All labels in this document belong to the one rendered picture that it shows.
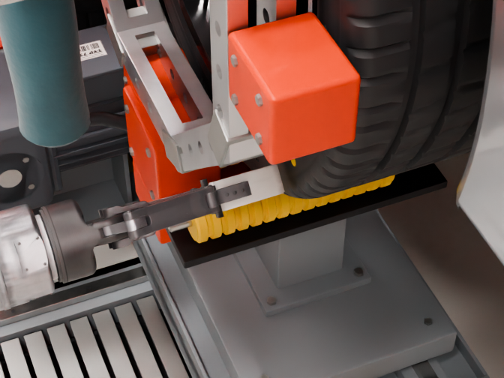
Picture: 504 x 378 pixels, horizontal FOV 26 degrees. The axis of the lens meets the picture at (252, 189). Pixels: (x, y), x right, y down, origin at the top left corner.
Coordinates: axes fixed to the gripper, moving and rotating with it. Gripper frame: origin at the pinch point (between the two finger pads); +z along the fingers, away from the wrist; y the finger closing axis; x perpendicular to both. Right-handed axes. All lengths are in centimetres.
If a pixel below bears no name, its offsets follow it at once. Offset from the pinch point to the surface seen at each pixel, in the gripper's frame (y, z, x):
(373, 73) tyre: 23.7, 6.2, 7.2
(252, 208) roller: -13.0, 3.5, -3.1
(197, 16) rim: -21.3, 5.6, 20.0
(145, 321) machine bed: -63, -4, -19
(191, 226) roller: -15.5, -3.2, -3.3
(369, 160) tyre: 12.8, 8.2, -0.1
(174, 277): -57, 1, -13
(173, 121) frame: -11.0, -2.9, 8.5
